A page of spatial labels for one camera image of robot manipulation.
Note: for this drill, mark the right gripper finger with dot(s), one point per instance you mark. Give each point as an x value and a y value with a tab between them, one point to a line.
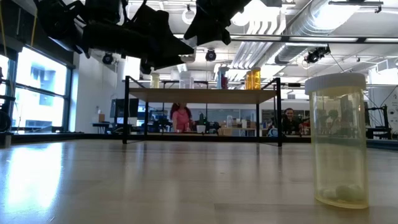
211	31

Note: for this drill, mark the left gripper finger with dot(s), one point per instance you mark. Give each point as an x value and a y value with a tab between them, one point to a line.
161	63
168	40

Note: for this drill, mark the pale yellow pill bottle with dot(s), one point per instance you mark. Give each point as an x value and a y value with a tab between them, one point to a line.
155	81
339	140

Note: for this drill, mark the clear pill bottle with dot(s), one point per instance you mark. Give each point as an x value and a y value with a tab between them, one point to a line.
186	81
188	59

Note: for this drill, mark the blue bottle with red pills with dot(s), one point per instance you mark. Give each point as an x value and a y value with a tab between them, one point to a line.
223	79

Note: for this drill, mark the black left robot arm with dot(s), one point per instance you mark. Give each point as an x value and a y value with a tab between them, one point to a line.
56	18

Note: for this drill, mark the black ceiling spotlight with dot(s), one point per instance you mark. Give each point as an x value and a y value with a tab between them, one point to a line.
108	58
210	55

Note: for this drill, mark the black computer monitor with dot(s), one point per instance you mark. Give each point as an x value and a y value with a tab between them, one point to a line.
134	107

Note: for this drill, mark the person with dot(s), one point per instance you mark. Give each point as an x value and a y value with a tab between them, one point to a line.
290	123
181	119

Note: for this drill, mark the large window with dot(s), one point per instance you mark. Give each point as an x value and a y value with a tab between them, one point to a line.
40	77

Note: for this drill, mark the black ceiling light track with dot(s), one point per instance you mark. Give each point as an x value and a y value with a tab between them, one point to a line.
361	40

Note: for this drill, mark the wooden shelf black metal frame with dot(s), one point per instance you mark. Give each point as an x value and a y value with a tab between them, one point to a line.
202	96

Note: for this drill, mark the silver ventilation duct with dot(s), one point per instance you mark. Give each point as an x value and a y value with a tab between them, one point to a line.
292	53

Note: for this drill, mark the black aluminium rig frame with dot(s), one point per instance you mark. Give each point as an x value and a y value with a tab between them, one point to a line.
62	137

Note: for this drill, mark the black machine frame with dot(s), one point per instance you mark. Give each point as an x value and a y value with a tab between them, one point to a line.
377	132

